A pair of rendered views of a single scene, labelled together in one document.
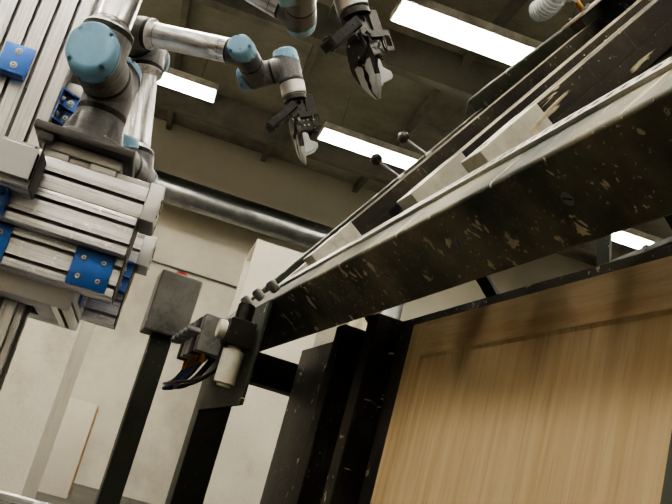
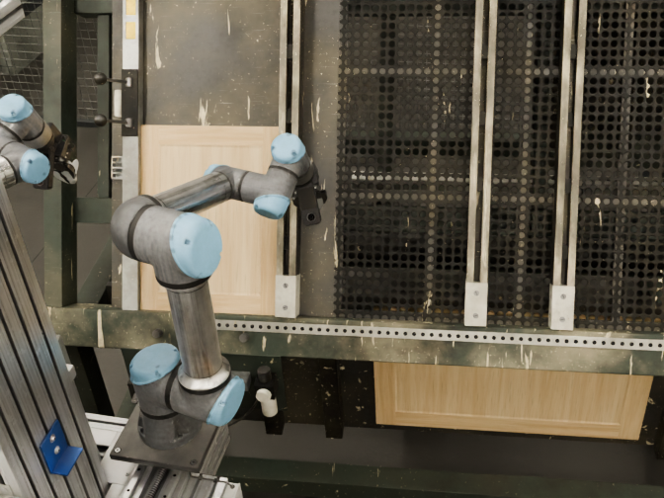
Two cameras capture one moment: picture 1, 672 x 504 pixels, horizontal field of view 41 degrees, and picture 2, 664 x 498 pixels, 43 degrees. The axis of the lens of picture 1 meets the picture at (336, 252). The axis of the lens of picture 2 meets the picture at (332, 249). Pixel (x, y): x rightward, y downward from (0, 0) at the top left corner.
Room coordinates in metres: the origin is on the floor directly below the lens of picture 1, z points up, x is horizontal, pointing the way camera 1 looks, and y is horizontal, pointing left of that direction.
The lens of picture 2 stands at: (1.00, 1.70, 2.60)
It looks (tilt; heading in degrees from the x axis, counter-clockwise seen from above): 37 degrees down; 295
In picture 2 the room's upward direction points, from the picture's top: 4 degrees counter-clockwise
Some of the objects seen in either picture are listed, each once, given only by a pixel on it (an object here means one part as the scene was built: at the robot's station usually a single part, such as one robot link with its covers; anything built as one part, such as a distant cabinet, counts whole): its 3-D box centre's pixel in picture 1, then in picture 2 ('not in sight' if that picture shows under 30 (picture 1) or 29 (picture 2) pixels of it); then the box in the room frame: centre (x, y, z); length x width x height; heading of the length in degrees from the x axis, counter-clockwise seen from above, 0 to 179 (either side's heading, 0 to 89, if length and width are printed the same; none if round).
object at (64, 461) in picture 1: (46, 441); not in sight; (7.26, 1.77, 0.36); 0.58 x 0.45 x 0.72; 99
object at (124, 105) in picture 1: (111, 85); (160, 377); (1.97, 0.61, 1.20); 0.13 x 0.12 x 0.14; 177
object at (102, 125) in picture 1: (95, 131); (166, 411); (1.98, 0.61, 1.09); 0.15 x 0.15 x 0.10
